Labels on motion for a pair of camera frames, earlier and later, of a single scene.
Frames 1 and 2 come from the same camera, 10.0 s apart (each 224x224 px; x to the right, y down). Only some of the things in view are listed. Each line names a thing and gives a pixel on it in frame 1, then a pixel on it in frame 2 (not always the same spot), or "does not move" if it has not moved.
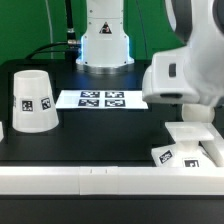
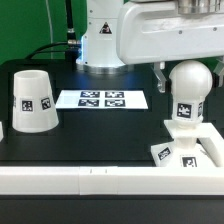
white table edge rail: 112,180 does not move
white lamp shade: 34,107 does not move
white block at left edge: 1,132 does not move
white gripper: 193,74 -> 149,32
